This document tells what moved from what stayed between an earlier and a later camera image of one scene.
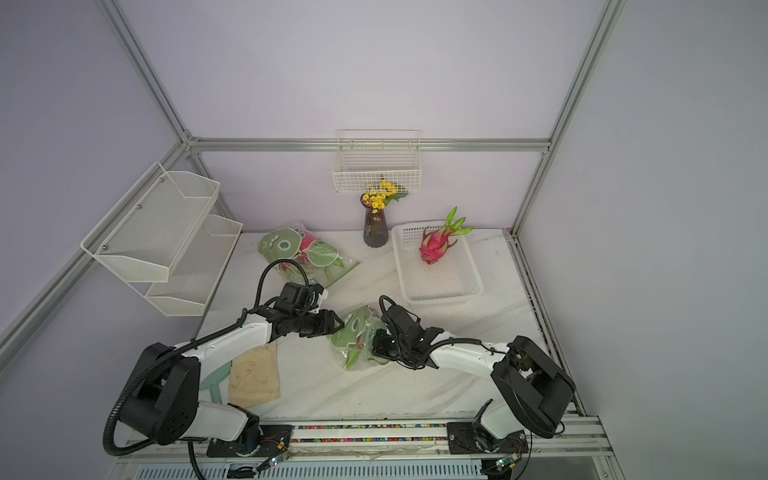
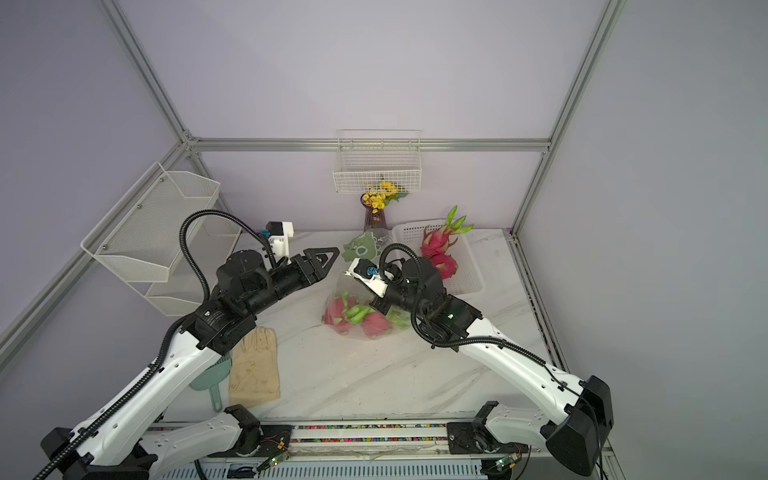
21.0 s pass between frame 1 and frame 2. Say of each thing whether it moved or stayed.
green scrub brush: stayed
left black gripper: moved
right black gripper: moved
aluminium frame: stayed
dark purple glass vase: stayed
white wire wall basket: stayed
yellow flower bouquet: stayed
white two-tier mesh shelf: stayed
